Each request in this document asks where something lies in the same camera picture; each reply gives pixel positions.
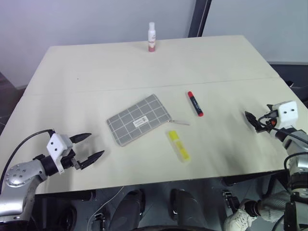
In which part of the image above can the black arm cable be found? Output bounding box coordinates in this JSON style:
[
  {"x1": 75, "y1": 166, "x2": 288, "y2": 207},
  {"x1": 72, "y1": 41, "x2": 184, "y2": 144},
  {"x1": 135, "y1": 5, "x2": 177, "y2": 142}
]
[
  {"x1": 0, "y1": 129, "x2": 55, "y2": 191},
  {"x1": 256, "y1": 115, "x2": 308, "y2": 141}
]

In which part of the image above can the yellow highlighter pen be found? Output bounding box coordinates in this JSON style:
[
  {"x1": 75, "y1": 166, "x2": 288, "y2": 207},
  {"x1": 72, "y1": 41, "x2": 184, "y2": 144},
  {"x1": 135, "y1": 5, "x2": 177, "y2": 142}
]
[{"x1": 167, "y1": 130, "x2": 192, "y2": 164}]

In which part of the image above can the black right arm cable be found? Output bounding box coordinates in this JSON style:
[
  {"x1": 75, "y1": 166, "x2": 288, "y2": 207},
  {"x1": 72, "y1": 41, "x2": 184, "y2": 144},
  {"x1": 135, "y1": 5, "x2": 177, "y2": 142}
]
[{"x1": 256, "y1": 115, "x2": 308, "y2": 141}]

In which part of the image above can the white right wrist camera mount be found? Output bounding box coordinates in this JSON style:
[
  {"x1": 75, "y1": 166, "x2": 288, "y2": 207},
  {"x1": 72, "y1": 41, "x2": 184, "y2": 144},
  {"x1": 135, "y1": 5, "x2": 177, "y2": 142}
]
[{"x1": 266, "y1": 101, "x2": 299, "y2": 128}]

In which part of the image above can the red black marker pen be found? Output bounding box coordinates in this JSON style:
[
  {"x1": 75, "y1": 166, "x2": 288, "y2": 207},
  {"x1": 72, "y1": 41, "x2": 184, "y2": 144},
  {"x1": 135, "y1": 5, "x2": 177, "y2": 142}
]
[{"x1": 187, "y1": 90, "x2": 205, "y2": 118}]

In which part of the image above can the grey checked zip pouch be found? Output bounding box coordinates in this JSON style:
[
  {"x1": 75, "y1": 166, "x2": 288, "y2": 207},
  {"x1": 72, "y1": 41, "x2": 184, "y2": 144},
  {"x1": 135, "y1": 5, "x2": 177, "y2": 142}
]
[{"x1": 106, "y1": 93, "x2": 173, "y2": 147}]

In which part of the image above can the black table leg clamp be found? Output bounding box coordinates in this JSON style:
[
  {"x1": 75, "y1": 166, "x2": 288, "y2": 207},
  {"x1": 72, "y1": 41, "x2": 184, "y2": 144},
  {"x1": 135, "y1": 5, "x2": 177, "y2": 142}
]
[{"x1": 221, "y1": 189, "x2": 241, "y2": 220}]

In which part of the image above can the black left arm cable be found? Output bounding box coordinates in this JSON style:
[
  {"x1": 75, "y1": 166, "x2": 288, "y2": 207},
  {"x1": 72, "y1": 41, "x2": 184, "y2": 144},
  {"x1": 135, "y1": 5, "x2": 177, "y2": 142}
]
[{"x1": 0, "y1": 129, "x2": 55, "y2": 191}]

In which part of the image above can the dark vertical pillar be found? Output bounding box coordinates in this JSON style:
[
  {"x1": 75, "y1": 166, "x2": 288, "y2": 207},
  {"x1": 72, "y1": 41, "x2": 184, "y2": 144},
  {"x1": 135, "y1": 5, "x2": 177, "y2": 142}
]
[{"x1": 187, "y1": 0, "x2": 213, "y2": 38}]

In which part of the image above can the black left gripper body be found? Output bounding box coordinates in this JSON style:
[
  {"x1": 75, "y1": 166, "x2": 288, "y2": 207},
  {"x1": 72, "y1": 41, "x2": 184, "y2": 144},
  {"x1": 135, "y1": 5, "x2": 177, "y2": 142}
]
[{"x1": 61, "y1": 150, "x2": 84, "y2": 170}]

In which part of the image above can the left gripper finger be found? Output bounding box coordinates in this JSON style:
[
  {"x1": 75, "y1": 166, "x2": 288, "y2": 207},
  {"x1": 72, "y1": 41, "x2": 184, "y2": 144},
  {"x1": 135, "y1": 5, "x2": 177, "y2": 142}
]
[
  {"x1": 80, "y1": 150, "x2": 106, "y2": 170},
  {"x1": 69, "y1": 132, "x2": 92, "y2": 145}
]

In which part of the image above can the grey knit trouser leg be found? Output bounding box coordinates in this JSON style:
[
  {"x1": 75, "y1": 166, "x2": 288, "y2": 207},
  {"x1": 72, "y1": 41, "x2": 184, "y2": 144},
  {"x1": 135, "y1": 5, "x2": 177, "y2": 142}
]
[{"x1": 259, "y1": 189, "x2": 293, "y2": 222}]

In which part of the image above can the thin white cable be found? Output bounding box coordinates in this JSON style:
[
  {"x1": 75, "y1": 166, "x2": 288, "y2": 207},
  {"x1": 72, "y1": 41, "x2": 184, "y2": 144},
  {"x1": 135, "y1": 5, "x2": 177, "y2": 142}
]
[{"x1": 86, "y1": 186, "x2": 125, "y2": 231}]

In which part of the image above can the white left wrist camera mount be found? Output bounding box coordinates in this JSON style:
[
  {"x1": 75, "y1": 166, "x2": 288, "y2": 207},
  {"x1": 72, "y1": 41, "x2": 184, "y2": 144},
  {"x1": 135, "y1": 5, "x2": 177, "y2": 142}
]
[{"x1": 46, "y1": 133, "x2": 73, "y2": 174}]

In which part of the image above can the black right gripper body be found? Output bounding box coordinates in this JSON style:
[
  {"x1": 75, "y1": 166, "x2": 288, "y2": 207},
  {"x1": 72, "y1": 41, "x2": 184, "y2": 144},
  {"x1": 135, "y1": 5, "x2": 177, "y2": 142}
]
[{"x1": 254, "y1": 112, "x2": 278, "y2": 133}]

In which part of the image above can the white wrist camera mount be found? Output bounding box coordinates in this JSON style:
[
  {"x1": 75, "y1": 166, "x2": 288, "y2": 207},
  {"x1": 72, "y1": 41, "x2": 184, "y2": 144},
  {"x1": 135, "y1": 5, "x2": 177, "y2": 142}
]
[
  {"x1": 46, "y1": 133, "x2": 73, "y2": 174},
  {"x1": 266, "y1": 101, "x2": 299, "y2": 128}
]

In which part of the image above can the white sneaker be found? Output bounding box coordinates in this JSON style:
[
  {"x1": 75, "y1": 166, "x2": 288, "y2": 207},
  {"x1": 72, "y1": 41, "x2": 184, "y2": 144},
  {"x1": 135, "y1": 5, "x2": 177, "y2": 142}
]
[{"x1": 223, "y1": 198, "x2": 262, "y2": 231}]

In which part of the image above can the dark rounded shape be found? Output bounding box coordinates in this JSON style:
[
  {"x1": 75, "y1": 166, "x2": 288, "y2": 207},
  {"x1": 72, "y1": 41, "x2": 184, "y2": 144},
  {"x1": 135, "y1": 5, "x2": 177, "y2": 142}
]
[
  {"x1": 112, "y1": 188, "x2": 146, "y2": 227},
  {"x1": 169, "y1": 188, "x2": 205, "y2": 227}
]

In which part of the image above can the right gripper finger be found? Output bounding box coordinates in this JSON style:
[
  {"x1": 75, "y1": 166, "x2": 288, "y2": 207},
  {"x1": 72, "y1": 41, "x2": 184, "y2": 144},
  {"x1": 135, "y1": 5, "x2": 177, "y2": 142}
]
[
  {"x1": 244, "y1": 110, "x2": 258, "y2": 123},
  {"x1": 246, "y1": 116, "x2": 260, "y2": 130}
]

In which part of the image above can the white pink bottle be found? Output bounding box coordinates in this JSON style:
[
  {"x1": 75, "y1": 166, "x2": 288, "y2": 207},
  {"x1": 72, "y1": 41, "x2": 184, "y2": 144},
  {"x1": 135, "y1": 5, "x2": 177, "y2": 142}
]
[{"x1": 147, "y1": 22, "x2": 157, "y2": 53}]

